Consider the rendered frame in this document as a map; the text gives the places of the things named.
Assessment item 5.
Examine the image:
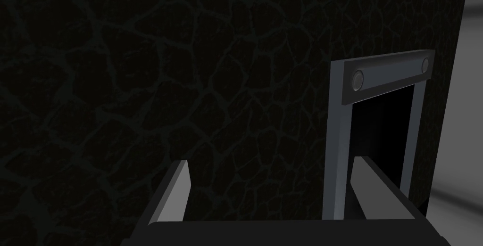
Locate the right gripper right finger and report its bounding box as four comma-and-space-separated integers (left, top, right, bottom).
352, 155, 427, 220

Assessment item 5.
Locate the dark crackle-textured door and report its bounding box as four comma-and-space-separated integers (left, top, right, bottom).
0, 0, 471, 246

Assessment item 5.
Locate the grey rectangular bar handle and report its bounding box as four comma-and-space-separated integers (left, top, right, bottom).
322, 49, 437, 221

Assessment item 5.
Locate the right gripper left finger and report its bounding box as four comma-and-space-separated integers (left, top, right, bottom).
133, 159, 191, 227

